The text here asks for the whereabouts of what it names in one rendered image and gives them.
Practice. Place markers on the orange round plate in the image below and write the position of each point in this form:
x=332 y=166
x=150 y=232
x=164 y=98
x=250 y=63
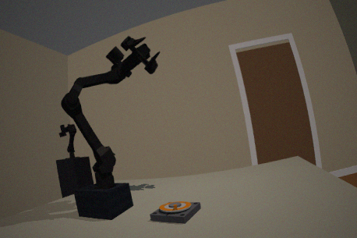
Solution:
x=166 y=208

